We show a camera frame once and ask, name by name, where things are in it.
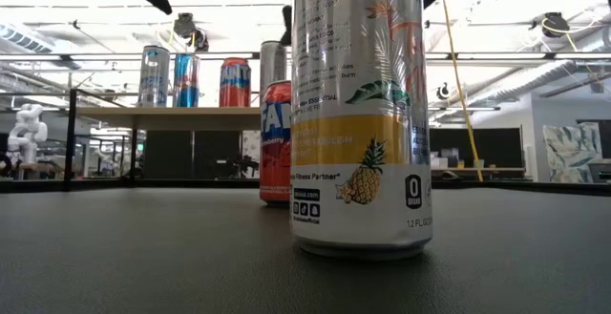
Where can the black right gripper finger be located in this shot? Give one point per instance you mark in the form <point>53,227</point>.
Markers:
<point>287,25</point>

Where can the silver Celsius Tropical Vibe can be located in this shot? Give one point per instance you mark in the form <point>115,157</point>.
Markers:
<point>273,63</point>
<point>358,137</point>

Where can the red Fanta soda can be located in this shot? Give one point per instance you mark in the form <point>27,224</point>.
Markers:
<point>276,152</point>
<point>235,82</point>

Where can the white Celsius Arctic Vibe can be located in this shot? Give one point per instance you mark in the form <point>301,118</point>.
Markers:
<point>154,77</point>

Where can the blue silver Red Bull can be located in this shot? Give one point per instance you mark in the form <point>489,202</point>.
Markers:
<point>186,80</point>

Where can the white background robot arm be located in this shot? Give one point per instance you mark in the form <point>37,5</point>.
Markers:
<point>28,130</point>

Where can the floral print panel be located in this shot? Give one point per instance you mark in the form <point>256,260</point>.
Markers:
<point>250,147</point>

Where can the black partition panel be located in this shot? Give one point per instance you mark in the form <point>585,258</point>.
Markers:
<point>167,154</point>

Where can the background desk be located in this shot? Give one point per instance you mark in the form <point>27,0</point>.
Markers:
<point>477,170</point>

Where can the leaf-print panel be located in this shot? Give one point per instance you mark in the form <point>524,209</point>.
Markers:
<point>573,154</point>

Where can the wooden shelf black frame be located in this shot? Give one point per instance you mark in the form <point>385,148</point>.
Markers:
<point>191,118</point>

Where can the black aluminium table frame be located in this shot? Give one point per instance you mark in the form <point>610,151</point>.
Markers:
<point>143,183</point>

